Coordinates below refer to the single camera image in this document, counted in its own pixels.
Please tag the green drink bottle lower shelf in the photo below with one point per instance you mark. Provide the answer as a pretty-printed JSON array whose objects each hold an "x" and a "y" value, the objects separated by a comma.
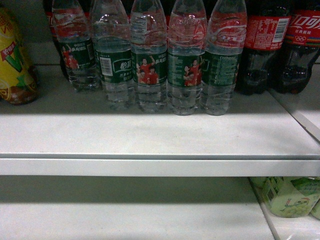
[{"x": 289, "y": 196}]

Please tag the water bottle barcode label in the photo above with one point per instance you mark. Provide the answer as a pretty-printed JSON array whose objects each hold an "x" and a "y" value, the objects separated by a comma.
[{"x": 110, "y": 33}]

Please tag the cola bottle olympic label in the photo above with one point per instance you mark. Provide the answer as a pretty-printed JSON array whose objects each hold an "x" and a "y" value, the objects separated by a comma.
[{"x": 300, "y": 48}]

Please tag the water bottle behind front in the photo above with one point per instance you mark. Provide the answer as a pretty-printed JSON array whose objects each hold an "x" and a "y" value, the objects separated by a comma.
[{"x": 186, "y": 44}]

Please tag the white metal shelf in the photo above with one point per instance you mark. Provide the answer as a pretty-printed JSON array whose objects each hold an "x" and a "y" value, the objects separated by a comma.
[{"x": 64, "y": 133}]

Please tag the cola bottle with barcode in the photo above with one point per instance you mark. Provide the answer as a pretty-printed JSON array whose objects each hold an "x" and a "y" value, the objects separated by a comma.
[{"x": 267, "y": 23}]

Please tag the water bottle far left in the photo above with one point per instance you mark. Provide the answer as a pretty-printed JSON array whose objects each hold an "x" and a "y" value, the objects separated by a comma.
[{"x": 73, "y": 34}]

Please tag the yellow lemon tea bottle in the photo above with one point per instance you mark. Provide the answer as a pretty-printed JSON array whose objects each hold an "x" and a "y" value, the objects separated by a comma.
[{"x": 18, "y": 79}]

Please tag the cola bottle behind left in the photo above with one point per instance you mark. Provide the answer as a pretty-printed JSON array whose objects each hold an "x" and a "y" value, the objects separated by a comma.
[{"x": 47, "y": 6}]

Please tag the water bottle right text label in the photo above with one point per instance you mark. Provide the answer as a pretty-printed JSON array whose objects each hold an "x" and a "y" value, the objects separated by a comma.
[{"x": 225, "y": 39}]

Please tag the water bottle red players label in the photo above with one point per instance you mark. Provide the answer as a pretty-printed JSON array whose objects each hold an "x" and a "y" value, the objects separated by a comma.
[{"x": 148, "y": 39}]

